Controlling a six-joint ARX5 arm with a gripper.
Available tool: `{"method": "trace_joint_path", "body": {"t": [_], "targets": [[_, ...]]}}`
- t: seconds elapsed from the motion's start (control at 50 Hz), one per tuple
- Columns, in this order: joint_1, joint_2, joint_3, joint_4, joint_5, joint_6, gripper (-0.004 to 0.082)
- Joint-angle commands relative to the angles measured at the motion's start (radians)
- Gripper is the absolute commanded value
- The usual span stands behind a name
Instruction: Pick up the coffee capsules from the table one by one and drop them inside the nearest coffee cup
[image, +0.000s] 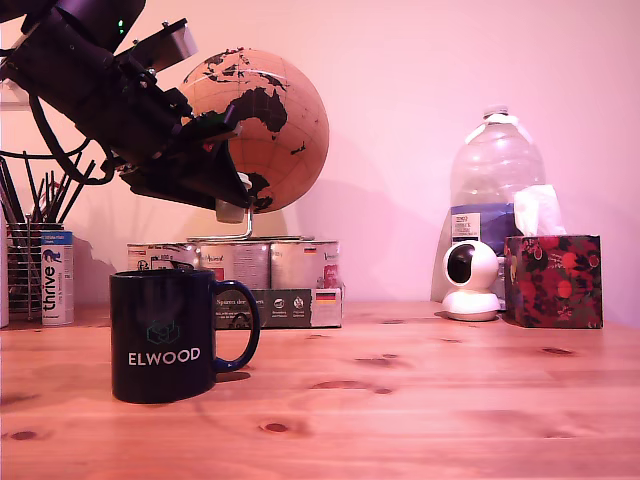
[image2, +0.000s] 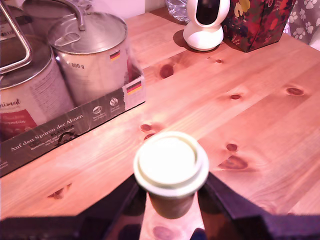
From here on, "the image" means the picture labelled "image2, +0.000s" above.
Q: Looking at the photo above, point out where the silver food can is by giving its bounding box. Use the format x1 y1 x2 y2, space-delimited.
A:
0 7 34 44
21 0 94 35

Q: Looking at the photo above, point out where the large clear water bottle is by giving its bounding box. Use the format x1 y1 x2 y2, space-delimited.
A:
164 0 191 25

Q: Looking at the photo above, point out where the coffee capsule with cream lid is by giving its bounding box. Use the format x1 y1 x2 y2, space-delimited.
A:
133 130 210 220

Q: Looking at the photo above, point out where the small white round camera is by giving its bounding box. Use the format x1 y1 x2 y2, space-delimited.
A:
182 0 231 52

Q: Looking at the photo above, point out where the floral dark red tissue box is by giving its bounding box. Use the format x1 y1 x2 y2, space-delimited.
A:
221 0 297 54

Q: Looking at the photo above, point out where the dark printed cardboard can tray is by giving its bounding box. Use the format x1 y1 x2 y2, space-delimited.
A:
0 74 147 178

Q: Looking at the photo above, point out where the paw print cloth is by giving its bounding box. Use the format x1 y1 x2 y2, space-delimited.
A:
282 0 320 52

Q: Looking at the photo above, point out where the silver can with red label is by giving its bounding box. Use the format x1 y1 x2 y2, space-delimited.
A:
0 34 76 143

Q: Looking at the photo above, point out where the silver can with flag mark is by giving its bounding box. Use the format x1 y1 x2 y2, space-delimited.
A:
47 11 134 107

